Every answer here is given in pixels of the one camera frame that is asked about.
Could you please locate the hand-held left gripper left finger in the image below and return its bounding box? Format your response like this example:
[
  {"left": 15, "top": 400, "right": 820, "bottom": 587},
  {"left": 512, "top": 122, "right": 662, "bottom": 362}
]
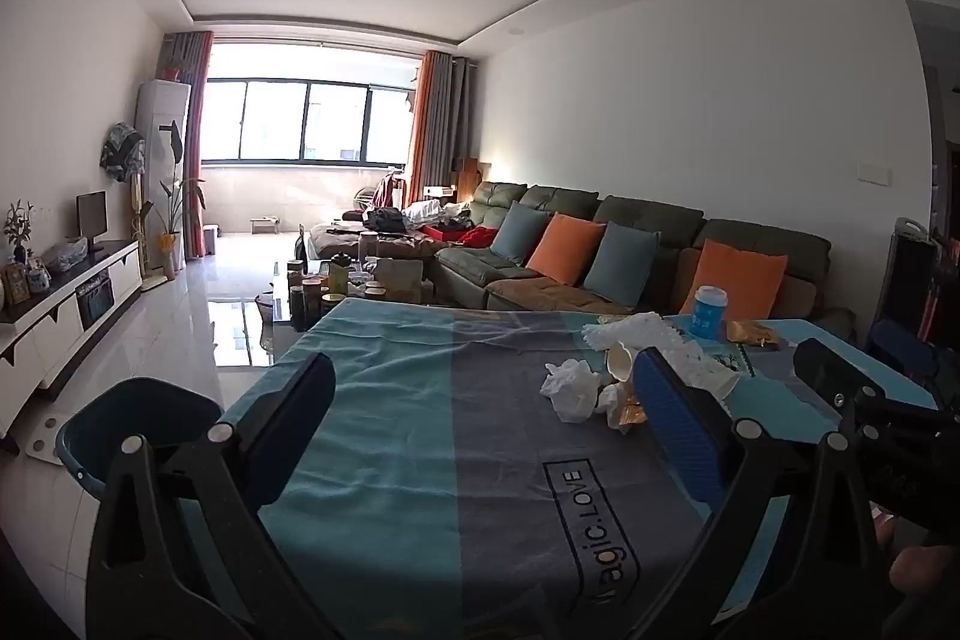
[{"left": 85, "top": 351, "right": 338, "bottom": 640}]

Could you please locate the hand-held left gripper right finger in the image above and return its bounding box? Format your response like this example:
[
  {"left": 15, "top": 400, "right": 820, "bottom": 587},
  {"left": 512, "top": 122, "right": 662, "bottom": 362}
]
[{"left": 632, "top": 346, "right": 897, "bottom": 640}]

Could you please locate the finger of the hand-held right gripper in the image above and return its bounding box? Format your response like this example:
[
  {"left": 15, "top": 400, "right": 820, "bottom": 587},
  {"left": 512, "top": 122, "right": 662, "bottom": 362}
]
[{"left": 793, "top": 338, "right": 901, "bottom": 455}]

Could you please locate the orange peel piece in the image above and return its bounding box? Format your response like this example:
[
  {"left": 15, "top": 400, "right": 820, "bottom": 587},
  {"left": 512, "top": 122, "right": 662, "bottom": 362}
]
[{"left": 596, "top": 381, "right": 648, "bottom": 435}]

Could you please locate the crushed blue-patterned paper cup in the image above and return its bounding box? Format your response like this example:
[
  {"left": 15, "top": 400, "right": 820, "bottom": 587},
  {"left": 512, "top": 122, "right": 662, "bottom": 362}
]
[
  {"left": 605, "top": 342, "right": 639, "bottom": 384},
  {"left": 671, "top": 351, "right": 742, "bottom": 402}
]

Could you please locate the white bubble wrap sheet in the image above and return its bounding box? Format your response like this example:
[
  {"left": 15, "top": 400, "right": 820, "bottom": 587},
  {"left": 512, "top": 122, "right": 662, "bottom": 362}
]
[{"left": 583, "top": 312, "right": 700, "bottom": 357}]

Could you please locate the white tissue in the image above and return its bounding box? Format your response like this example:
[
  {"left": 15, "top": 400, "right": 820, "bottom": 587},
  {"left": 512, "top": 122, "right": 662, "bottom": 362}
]
[{"left": 541, "top": 357, "right": 601, "bottom": 425}]

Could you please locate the dark blue plastic basin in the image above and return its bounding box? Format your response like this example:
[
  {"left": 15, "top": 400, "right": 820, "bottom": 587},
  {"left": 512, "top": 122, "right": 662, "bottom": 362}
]
[{"left": 55, "top": 376, "right": 226, "bottom": 507}]

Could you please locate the person's right hand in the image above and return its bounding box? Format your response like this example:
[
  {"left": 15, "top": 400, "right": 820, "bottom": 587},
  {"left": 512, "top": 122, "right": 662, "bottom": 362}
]
[{"left": 889, "top": 541, "right": 960, "bottom": 620}]

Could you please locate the blue chair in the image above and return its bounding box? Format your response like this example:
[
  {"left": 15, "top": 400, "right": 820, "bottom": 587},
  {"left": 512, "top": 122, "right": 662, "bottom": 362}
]
[{"left": 868, "top": 317, "right": 940, "bottom": 387}]

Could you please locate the golden snack packet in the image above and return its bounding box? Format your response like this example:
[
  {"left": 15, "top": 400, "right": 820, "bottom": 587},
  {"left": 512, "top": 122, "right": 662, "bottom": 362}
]
[{"left": 725, "top": 318, "right": 782, "bottom": 350}]

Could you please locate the glass coffee table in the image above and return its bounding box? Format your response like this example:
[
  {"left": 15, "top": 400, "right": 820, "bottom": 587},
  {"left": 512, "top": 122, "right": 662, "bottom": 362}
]
[{"left": 253, "top": 256, "right": 437, "bottom": 352}]

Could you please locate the blue cup with white lid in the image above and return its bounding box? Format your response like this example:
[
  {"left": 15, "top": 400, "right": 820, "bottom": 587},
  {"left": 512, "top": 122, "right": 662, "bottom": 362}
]
[{"left": 691, "top": 284, "right": 729, "bottom": 338}]

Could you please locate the dark framed panel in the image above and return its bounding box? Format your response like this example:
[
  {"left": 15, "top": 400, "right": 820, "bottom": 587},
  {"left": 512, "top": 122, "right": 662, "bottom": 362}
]
[{"left": 874, "top": 218, "right": 960, "bottom": 341}]

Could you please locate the group of jars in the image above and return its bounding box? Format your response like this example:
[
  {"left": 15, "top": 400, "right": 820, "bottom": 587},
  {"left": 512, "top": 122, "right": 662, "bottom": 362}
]
[{"left": 285, "top": 231, "right": 391, "bottom": 324}]

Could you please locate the orange cushion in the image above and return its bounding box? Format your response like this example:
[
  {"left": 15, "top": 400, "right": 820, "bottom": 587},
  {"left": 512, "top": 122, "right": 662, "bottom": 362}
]
[
  {"left": 679, "top": 239, "right": 789, "bottom": 320},
  {"left": 525, "top": 212, "right": 607, "bottom": 287}
]

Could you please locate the blue-grey cushion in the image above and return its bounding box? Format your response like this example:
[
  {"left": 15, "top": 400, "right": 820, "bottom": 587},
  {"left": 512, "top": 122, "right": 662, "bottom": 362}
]
[
  {"left": 491, "top": 201, "right": 553, "bottom": 267},
  {"left": 583, "top": 221, "right": 661, "bottom": 310}
]

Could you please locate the brown paper bag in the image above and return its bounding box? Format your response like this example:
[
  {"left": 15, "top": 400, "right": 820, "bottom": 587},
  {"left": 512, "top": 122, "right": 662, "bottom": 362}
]
[{"left": 374, "top": 257, "right": 425, "bottom": 305}]

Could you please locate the brown sofa seat pad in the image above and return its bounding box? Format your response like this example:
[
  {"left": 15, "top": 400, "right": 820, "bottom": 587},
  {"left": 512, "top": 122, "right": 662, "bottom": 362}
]
[{"left": 486, "top": 275, "right": 638, "bottom": 316}]

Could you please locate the green corner sofa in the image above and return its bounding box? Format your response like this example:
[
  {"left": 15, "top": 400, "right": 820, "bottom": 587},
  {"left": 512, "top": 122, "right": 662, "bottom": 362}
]
[{"left": 435, "top": 180, "right": 856, "bottom": 332}]

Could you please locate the pile of clothes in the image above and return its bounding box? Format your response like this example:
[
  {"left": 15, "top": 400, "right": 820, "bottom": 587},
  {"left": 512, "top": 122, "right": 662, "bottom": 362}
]
[{"left": 341, "top": 196, "right": 501, "bottom": 250}]

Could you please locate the tall potted plant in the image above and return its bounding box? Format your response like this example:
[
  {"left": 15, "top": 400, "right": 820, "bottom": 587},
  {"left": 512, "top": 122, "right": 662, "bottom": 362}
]
[{"left": 152, "top": 119, "right": 208, "bottom": 283}]

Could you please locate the white flat floor board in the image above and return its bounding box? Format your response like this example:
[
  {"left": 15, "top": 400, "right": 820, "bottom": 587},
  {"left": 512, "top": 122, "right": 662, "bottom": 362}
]
[{"left": 25, "top": 413, "right": 74, "bottom": 462}]

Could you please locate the white TV cabinet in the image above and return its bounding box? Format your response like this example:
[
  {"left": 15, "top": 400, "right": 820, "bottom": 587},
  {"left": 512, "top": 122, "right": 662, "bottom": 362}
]
[{"left": 0, "top": 239, "right": 144, "bottom": 440}]

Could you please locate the white standing air conditioner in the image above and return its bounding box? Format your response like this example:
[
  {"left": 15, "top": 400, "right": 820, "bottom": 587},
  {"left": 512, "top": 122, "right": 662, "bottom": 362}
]
[{"left": 135, "top": 79, "right": 193, "bottom": 283}]

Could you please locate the small black monitor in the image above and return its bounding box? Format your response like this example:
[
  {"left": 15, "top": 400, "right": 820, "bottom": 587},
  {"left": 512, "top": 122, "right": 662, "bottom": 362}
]
[{"left": 75, "top": 190, "right": 109, "bottom": 256}]

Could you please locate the orange grey curtain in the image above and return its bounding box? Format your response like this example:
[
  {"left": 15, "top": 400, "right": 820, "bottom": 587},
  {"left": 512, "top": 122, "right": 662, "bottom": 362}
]
[
  {"left": 405, "top": 49, "right": 478, "bottom": 200},
  {"left": 160, "top": 30, "right": 215, "bottom": 260}
]

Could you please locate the wooden shelf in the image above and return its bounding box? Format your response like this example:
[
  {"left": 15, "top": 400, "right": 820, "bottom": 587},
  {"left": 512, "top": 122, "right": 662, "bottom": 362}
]
[{"left": 450, "top": 155, "right": 482, "bottom": 200}]

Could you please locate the wide black-framed window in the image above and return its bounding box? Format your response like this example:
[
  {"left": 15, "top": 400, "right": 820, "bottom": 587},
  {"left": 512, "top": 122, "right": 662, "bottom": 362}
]
[{"left": 202, "top": 77, "right": 418, "bottom": 166}]

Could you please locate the patterned cloth covered fan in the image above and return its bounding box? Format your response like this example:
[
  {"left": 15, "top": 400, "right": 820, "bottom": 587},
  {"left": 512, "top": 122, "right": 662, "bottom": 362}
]
[{"left": 99, "top": 119, "right": 146, "bottom": 184}]

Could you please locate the small plant in vase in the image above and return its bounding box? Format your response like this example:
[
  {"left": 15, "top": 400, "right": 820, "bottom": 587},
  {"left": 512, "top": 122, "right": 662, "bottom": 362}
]
[{"left": 3, "top": 199, "right": 37, "bottom": 267}]

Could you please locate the photo frame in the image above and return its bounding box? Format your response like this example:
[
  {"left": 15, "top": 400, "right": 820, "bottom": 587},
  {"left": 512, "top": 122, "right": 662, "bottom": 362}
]
[{"left": 0, "top": 263, "right": 32, "bottom": 309}]

